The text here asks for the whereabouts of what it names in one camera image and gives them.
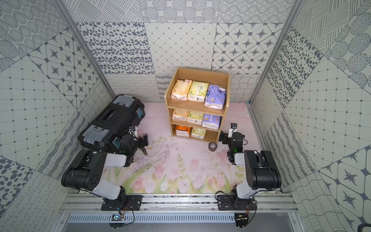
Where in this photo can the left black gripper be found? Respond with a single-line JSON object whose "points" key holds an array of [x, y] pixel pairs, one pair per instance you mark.
{"points": [[139, 143]]}

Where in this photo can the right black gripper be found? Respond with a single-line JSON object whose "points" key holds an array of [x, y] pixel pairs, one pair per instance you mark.
{"points": [[225, 137]]}

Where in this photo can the orange tissue pack shelf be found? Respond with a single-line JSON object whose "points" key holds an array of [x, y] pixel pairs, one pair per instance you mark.
{"points": [[180, 115], [181, 89]]}

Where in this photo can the purple tissue pack top shelf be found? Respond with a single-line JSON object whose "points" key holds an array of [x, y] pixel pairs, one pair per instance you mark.
{"points": [[215, 97]]}

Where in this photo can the purple tissue pack shelf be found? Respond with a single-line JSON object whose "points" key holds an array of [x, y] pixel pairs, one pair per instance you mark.
{"points": [[211, 121], [215, 97]]}

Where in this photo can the yellow-green tissue pack top shelf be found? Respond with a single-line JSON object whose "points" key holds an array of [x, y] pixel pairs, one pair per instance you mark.
{"points": [[198, 91]]}

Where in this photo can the yellow-green tissue pack shelf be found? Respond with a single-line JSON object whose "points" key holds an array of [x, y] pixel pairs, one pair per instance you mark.
{"points": [[198, 91], [195, 117]]}

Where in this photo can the orange tissue pack top shelf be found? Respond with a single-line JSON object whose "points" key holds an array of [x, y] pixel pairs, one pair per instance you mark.
{"points": [[181, 89]]}

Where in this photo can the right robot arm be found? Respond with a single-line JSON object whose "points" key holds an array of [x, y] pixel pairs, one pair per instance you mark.
{"points": [[260, 168]]}

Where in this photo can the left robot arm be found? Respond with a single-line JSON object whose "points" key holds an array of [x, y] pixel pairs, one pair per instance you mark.
{"points": [[86, 171]]}

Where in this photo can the purple tissue pack middle shelf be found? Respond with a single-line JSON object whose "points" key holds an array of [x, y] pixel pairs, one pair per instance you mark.
{"points": [[211, 121]]}

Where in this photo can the yellow-green pack bottom shelf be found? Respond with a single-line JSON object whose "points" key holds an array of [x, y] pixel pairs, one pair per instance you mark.
{"points": [[198, 133]]}

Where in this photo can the yellow-green tissue pack middle shelf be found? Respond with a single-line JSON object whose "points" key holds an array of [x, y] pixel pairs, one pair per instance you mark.
{"points": [[195, 117]]}

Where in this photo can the bright orange pack bottom shelf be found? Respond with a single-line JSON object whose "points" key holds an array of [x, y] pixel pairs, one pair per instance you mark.
{"points": [[183, 131]]}

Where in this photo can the wooden three-tier shelf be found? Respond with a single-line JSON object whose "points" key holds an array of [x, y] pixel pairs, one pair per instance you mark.
{"points": [[215, 78]]}

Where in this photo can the roll of grey tape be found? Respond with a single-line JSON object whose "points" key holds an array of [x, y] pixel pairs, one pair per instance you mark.
{"points": [[212, 146]]}

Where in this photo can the floral table mat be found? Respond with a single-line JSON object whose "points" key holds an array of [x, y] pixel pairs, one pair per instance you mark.
{"points": [[175, 164]]}

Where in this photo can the black plastic toolbox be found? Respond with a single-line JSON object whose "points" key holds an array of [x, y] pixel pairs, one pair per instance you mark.
{"points": [[106, 130]]}

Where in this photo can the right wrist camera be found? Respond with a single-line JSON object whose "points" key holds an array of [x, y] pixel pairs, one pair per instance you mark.
{"points": [[232, 130]]}

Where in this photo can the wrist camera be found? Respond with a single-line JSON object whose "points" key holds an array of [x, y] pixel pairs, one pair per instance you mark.
{"points": [[133, 130], [232, 130]]}

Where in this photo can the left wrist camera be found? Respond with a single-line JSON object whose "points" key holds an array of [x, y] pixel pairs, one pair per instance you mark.
{"points": [[133, 130]]}

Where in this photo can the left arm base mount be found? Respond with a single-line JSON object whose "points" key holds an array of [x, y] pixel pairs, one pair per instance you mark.
{"points": [[129, 202]]}

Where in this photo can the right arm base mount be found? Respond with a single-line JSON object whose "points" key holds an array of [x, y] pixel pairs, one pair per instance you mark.
{"points": [[228, 203]]}

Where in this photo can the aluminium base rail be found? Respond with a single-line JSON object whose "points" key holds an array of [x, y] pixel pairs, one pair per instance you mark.
{"points": [[181, 203]]}

